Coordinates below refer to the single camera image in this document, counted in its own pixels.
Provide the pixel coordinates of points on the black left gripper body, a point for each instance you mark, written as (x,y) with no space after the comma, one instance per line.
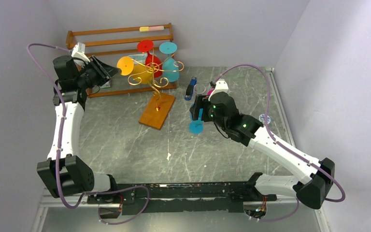
(89,77)

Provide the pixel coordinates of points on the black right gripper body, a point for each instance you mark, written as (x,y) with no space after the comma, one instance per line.
(196,113)

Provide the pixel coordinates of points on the clear wine glass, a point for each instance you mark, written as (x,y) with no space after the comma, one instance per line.
(199,89)

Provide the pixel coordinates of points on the blue wine glass front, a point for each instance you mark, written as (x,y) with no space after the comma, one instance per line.
(196,126)

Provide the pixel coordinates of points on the blue wine glass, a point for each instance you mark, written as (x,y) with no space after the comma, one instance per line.
(169,69)
(196,126)

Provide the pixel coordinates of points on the yellow wine glass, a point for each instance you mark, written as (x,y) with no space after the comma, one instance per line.
(135,72)

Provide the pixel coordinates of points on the gold wire glass rack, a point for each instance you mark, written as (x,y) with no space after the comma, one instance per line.
(160,104)

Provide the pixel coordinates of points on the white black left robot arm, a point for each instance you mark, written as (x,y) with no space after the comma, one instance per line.
(63,169)

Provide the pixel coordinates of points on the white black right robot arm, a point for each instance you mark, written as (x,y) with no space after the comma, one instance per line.
(310,180)

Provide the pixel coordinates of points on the wooden shelf rack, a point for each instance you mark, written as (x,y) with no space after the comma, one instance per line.
(118,41)

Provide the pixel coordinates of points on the red wine glass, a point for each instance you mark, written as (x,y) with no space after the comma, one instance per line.
(146,46)

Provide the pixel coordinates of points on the blue wine glass rear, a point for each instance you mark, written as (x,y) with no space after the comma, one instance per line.
(169,69)

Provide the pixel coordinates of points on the small printed box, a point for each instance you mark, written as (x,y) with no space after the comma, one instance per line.
(106,85)

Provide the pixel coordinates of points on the blue stapler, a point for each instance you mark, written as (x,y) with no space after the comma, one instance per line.
(190,89)

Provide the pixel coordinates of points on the toothbrush package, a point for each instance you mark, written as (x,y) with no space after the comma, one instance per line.
(139,57)

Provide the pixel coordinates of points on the yellow pink eraser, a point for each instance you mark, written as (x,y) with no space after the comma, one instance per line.
(151,28)

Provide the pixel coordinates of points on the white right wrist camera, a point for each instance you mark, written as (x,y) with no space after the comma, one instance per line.
(220,86)

